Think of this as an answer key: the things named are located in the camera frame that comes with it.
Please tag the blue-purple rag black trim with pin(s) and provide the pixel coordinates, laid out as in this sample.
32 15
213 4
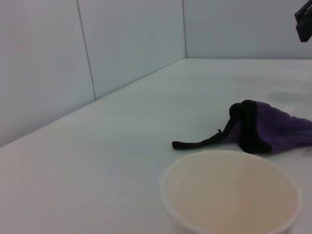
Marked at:
275 124

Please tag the white paper cup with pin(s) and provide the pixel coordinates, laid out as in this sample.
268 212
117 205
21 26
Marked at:
231 195

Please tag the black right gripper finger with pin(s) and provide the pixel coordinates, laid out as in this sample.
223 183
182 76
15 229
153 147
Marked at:
304 26

